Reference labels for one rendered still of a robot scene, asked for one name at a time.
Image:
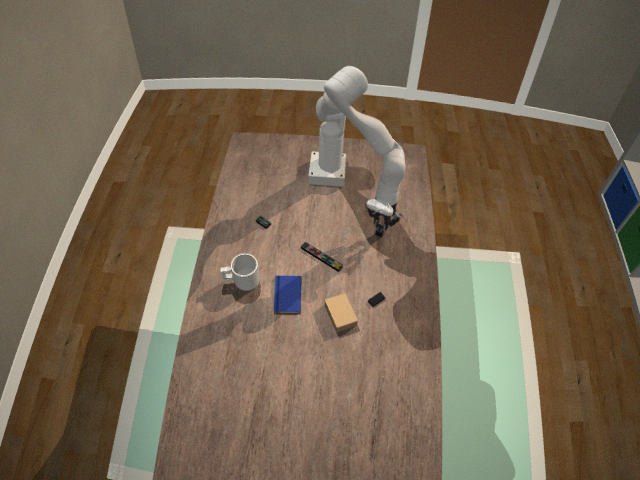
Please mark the blue notebook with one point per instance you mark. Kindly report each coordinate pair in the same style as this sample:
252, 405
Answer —
287, 294

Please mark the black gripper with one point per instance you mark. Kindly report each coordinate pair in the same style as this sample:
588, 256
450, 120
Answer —
387, 220

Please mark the grey mug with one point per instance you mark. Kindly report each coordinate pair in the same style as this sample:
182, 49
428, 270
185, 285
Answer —
243, 264

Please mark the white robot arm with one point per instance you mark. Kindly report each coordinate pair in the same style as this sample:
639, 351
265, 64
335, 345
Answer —
343, 89

